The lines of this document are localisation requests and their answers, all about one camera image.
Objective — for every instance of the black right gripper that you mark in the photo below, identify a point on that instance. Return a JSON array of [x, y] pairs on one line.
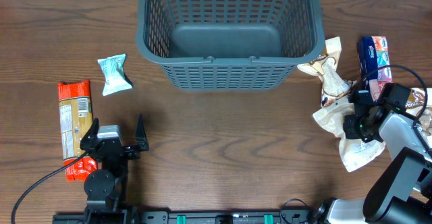
[[351, 126]]

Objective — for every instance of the beige snack bag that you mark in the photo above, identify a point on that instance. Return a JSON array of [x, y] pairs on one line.
[[335, 106]]

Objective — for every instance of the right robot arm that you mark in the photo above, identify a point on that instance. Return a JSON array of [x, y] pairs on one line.
[[388, 201]]

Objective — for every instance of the red orange snack packet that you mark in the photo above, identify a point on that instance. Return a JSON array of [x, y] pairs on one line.
[[75, 116]]

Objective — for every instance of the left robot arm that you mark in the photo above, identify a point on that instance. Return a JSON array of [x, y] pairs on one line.
[[106, 187]]

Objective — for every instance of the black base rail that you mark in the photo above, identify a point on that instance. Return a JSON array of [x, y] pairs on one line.
[[163, 217]]

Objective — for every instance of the mint green wipes packet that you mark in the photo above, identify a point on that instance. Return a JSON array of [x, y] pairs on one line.
[[113, 70]]

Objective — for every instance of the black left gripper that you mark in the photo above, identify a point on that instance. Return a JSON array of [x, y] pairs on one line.
[[134, 153]]

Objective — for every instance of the blue tissue pack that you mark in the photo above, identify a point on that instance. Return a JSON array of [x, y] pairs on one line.
[[373, 54]]

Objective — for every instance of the grey plastic basket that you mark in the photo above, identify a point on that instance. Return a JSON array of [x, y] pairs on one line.
[[229, 44]]

